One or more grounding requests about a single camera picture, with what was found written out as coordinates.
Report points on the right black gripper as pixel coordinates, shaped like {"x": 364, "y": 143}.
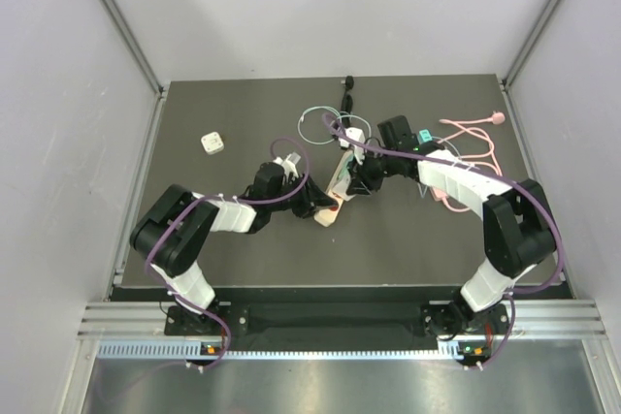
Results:
{"x": 362, "y": 179}

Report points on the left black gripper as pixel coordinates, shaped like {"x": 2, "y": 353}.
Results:
{"x": 310, "y": 200}

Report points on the white cube charger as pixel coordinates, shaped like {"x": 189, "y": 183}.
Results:
{"x": 341, "y": 187}

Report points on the beige wooden power strip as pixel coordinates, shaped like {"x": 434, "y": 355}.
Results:
{"x": 327, "y": 217}

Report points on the white square plug adapter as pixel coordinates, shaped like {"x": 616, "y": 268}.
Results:
{"x": 212, "y": 143}

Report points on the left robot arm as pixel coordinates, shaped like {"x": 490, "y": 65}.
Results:
{"x": 172, "y": 233}

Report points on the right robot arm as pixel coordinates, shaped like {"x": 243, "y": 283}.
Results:
{"x": 519, "y": 231}

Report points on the teal plug on beige strip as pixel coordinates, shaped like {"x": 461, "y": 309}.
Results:
{"x": 344, "y": 169}

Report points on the teal charger on pink strip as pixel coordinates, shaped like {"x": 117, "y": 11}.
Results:
{"x": 425, "y": 136}

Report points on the pink power strip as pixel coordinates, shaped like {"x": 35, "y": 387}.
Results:
{"x": 438, "y": 194}

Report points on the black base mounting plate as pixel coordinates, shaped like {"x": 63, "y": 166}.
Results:
{"x": 306, "y": 318}

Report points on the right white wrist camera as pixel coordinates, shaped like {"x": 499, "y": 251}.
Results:
{"x": 357, "y": 135}

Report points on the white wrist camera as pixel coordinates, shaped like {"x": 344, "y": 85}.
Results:
{"x": 357, "y": 135}
{"x": 289, "y": 165}

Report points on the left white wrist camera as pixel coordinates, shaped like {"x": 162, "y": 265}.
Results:
{"x": 289, "y": 165}

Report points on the slotted grey cable duct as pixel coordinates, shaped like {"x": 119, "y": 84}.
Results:
{"x": 196, "y": 350}

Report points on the aluminium frame rail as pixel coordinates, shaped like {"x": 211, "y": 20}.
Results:
{"x": 132, "y": 45}

